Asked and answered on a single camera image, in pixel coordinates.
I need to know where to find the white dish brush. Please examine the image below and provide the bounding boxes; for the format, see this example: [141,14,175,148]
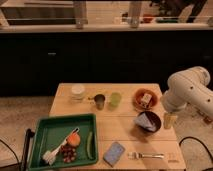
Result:
[41,127,80,166]

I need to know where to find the red grape bunch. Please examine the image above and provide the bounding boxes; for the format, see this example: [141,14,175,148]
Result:
[60,145,77,163]

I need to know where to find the white sponge block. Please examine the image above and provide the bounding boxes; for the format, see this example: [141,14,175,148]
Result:
[141,93,152,107]

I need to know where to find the green plastic cup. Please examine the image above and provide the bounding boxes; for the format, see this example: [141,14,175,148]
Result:
[110,92,122,107]

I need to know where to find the blue sponge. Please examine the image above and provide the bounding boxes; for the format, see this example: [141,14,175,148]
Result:
[103,142,125,167]

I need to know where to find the grey blue towel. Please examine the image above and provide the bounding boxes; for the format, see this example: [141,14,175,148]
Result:
[134,112,157,132]

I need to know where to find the green plastic tray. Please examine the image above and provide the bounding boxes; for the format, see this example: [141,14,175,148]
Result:
[28,113,98,171]

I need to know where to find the dark cabinet counter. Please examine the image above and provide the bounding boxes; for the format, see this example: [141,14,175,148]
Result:
[0,26,213,96]

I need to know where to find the orange bowl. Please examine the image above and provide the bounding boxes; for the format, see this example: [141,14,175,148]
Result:
[132,88,158,111]

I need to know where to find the green cucumber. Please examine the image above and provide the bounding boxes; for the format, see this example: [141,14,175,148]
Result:
[86,132,93,159]

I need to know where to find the silver fork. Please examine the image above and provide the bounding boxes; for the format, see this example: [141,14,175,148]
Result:
[127,152,164,159]

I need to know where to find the black chair frame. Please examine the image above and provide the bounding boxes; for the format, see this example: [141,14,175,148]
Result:
[0,129,35,171]

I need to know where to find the metal mug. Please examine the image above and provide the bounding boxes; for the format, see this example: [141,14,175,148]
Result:
[89,94,105,110]

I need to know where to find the orange fruit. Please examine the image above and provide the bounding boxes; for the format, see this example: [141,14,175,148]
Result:
[67,133,81,147]

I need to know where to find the white stacked bowl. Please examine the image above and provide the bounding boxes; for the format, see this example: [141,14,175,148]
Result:
[71,84,85,100]

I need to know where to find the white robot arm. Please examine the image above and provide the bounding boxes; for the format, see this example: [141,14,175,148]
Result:
[160,66,213,129]

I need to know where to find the black cable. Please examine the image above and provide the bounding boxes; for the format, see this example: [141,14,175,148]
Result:
[178,136,213,171]

